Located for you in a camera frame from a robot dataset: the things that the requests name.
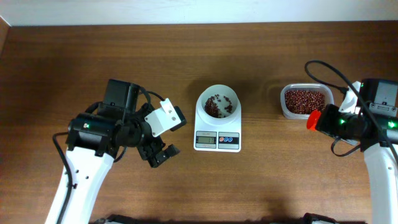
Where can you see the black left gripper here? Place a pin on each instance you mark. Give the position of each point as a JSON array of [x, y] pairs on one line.
[[148, 153]]

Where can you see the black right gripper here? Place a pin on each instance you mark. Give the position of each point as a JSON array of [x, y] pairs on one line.
[[323, 117]]

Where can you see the red plastic measuring scoop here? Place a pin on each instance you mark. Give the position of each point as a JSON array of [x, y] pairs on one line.
[[313, 119]]

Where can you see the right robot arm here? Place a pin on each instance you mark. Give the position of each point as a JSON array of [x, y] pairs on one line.
[[377, 103]]

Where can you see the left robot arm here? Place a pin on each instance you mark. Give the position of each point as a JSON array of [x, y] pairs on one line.
[[100, 136]]

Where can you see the white digital kitchen scale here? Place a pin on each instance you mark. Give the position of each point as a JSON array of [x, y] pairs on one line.
[[217, 135]]

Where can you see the clear plastic bean container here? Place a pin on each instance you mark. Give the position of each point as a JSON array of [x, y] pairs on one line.
[[304, 86]]

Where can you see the red beans in bowl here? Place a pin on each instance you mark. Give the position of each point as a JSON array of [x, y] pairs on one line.
[[218, 106]]

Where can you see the white round bowl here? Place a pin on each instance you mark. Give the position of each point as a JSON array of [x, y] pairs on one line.
[[223, 90]]

